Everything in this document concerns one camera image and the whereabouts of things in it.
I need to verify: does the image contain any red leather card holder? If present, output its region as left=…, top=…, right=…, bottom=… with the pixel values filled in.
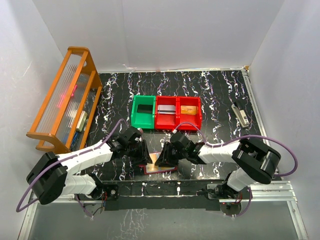
left=142, top=152, right=179, bottom=175

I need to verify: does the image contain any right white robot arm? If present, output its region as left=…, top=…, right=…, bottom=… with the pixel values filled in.
left=155, top=131, right=281, bottom=198

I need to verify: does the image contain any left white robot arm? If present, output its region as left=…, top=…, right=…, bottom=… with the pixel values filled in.
left=26, top=126, right=152, bottom=205

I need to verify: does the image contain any orange card in bin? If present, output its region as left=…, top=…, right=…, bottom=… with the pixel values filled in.
left=180, top=105, right=199, bottom=115

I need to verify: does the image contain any grey striped card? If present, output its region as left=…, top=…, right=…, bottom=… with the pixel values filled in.
left=157, top=104, right=176, bottom=115

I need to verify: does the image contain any green plastic bin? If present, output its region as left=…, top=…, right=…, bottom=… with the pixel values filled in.
left=130, top=95, right=156, bottom=130

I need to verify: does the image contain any red bin right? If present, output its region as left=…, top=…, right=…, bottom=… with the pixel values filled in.
left=176, top=96, right=203, bottom=131

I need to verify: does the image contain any red bin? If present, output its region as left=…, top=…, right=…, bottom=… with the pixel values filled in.
left=154, top=95, right=178, bottom=130
left=176, top=96, right=203, bottom=131

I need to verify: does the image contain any red bin left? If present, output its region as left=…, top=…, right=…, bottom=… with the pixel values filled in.
left=154, top=95, right=178, bottom=130

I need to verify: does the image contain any beige box in rack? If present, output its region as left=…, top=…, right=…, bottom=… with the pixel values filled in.
left=75, top=110, right=88, bottom=132

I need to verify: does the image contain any orange wooden rack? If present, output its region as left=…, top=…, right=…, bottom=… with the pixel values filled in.
left=26, top=46, right=103, bottom=154

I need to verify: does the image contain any black grey stapler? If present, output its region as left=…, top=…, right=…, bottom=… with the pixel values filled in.
left=231, top=100, right=250, bottom=128

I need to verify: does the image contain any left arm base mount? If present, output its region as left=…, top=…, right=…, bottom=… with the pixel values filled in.
left=74, top=184, right=119, bottom=219

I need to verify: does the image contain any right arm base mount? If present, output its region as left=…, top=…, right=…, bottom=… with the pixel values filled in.
left=201, top=183, right=253, bottom=218

